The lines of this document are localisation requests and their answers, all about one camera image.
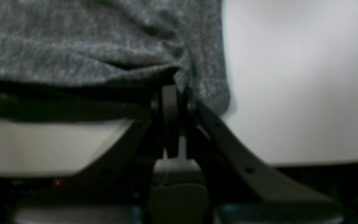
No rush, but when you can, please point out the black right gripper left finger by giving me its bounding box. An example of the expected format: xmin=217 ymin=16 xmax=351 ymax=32
xmin=11 ymin=86 xmax=179 ymax=224

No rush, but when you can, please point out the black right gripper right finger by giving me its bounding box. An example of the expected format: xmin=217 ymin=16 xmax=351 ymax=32
xmin=181 ymin=92 xmax=343 ymax=224

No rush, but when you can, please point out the grey t-shirt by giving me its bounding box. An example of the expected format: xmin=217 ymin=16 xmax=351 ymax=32
xmin=0 ymin=0 xmax=230 ymax=115

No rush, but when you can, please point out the black power strip red light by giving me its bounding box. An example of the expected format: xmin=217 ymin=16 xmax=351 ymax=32
xmin=0 ymin=177 xmax=70 ymax=200

